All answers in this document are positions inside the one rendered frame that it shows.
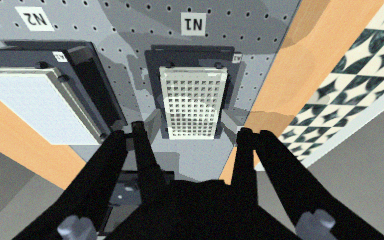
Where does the white well plate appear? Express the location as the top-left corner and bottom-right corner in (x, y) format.
(159, 67), (227, 139)

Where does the white flat rectangular plate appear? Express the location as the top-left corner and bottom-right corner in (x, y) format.
(0, 67), (105, 145)

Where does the grey flat base plate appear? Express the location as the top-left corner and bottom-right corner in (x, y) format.
(0, 0), (302, 182)

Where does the white label with black letters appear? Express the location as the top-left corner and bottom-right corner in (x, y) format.
(181, 12), (206, 36)

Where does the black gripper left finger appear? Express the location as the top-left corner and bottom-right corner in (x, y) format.
(12, 109), (184, 240)

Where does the white label with black n2 text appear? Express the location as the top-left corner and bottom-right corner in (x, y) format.
(15, 7), (54, 31)

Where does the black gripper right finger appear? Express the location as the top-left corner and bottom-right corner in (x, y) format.
(220, 109), (384, 240)

